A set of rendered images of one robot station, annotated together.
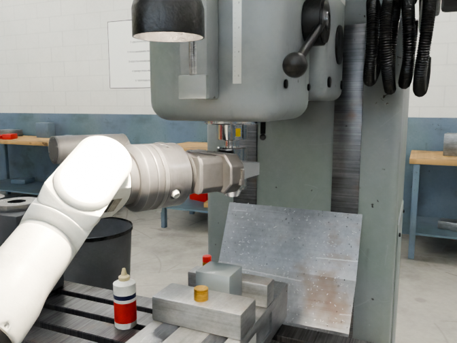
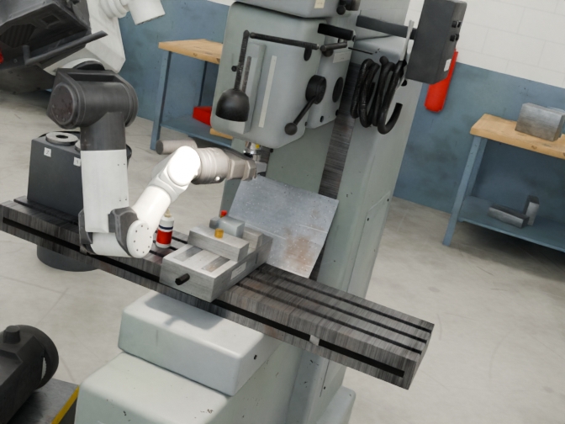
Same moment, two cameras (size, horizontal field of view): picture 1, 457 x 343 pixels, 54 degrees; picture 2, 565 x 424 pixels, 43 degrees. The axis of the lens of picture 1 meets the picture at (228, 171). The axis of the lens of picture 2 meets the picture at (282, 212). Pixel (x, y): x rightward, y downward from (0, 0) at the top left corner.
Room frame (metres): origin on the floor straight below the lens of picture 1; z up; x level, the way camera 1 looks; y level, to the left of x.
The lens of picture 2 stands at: (-1.09, 0.04, 1.77)
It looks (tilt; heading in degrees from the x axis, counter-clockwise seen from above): 20 degrees down; 355
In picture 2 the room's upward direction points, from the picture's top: 12 degrees clockwise
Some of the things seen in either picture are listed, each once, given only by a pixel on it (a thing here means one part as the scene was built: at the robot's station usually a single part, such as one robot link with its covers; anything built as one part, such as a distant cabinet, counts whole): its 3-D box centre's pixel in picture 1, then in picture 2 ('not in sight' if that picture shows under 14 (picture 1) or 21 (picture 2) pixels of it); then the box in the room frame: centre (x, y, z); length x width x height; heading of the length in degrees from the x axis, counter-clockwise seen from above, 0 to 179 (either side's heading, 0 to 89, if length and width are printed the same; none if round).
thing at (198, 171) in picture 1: (184, 174); (222, 166); (0.63, 0.06, 1.23); 0.13 x 0.12 x 0.10; 42
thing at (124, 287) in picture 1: (124, 296); (166, 227); (0.77, 0.19, 0.99); 0.04 x 0.04 x 0.11
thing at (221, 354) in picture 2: not in sight; (221, 314); (0.69, -0.01, 0.79); 0.50 x 0.35 x 0.12; 157
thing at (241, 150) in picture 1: (232, 149); (252, 153); (0.69, -0.01, 1.26); 0.05 x 0.05 x 0.01
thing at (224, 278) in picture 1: (219, 286); (229, 230); (0.70, 0.02, 1.04); 0.06 x 0.05 x 0.06; 66
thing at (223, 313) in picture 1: (203, 309); (218, 242); (0.64, 0.04, 1.02); 0.15 x 0.06 x 0.04; 66
